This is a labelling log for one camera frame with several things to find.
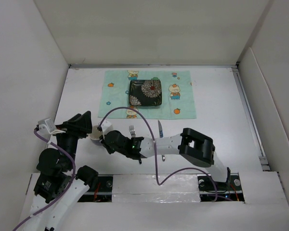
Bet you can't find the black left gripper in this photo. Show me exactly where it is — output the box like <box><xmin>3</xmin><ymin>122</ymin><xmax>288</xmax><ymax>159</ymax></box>
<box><xmin>52</xmin><ymin>110</ymin><xmax>92</xmax><ymax>168</ymax></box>

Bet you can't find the purple ceramic mug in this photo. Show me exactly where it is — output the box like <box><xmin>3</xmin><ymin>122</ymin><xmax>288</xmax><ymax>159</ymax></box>
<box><xmin>89</xmin><ymin>125</ymin><xmax>103</xmax><ymax>146</ymax></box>

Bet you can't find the dark floral rectangular plate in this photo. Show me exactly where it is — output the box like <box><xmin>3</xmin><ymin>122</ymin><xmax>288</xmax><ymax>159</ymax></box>
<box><xmin>129</xmin><ymin>79</ymin><xmax>162</xmax><ymax>107</ymax></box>

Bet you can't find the green cartoon print cloth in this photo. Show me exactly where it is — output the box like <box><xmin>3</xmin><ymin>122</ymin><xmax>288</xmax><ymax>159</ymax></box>
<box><xmin>98</xmin><ymin>69</ymin><xmax>197</xmax><ymax>119</ymax></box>

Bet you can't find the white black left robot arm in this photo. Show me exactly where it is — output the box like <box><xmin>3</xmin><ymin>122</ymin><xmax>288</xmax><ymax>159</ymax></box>
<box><xmin>17</xmin><ymin>111</ymin><xmax>98</xmax><ymax>231</ymax></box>

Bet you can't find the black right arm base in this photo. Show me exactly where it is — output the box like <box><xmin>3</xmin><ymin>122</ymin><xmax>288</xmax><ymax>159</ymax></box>
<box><xmin>197</xmin><ymin>173</ymin><xmax>245</xmax><ymax>202</ymax></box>

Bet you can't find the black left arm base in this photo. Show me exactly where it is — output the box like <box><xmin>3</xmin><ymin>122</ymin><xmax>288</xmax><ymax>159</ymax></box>
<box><xmin>78</xmin><ymin>175</ymin><xmax>113</xmax><ymax>203</ymax></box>

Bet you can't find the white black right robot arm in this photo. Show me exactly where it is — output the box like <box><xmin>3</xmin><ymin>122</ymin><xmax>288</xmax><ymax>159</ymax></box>
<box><xmin>99</xmin><ymin>128</ymin><xmax>231</xmax><ymax>190</ymax></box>

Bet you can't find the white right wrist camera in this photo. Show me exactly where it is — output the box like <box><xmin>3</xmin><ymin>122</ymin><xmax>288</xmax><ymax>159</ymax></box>
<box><xmin>98</xmin><ymin>120</ymin><xmax>114</xmax><ymax>135</ymax></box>

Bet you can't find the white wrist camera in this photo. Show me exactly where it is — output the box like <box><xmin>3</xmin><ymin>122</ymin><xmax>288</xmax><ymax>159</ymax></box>
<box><xmin>98</xmin><ymin>120</ymin><xmax>114</xmax><ymax>135</ymax></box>
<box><xmin>36</xmin><ymin>118</ymin><xmax>65</xmax><ymax>136</ymax></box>

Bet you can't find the steel fork patterned handle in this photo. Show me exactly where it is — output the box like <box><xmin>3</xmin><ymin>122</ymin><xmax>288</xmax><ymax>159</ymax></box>
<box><xmin>129</xmin><ymin>125</ymin><xmax>142</xmax><ymax>165</ymax></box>

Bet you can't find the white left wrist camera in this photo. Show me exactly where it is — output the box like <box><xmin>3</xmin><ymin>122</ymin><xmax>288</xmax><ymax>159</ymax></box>
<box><xmin>36</xmin><ymin>118</ymin><xmax>65</xmax><ymax>136</ymax></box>

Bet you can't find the steel knife patterned handle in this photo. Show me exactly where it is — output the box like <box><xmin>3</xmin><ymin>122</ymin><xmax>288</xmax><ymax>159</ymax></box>
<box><xmin>158</xmin><ymin>120</ymin><xmax>166</xmax><ymax>162</ymax></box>

